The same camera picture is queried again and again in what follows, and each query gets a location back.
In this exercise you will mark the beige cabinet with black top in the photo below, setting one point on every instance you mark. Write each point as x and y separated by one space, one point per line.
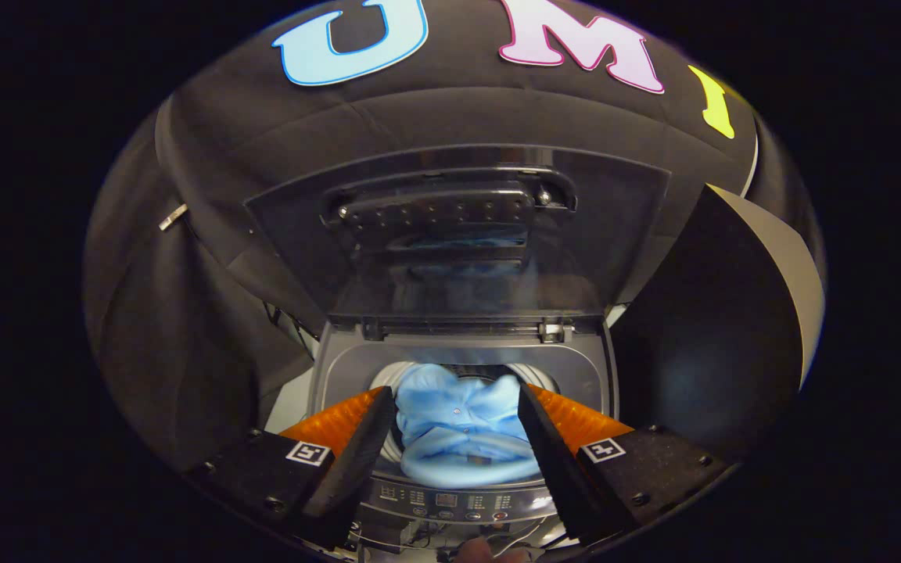
701 336

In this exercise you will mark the dark glass washing machine lid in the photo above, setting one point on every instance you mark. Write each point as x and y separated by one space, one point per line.
458 234

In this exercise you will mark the light blue shirt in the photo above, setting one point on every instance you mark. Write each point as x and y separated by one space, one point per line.
458 430

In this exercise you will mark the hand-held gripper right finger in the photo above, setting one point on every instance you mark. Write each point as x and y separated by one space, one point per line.
556 461

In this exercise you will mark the small silver clip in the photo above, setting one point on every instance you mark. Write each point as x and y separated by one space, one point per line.
173 216

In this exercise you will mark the dark grey washing machine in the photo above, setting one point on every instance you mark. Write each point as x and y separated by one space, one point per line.
458 504

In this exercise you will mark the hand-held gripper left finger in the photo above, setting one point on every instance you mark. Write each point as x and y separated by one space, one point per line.
357 461

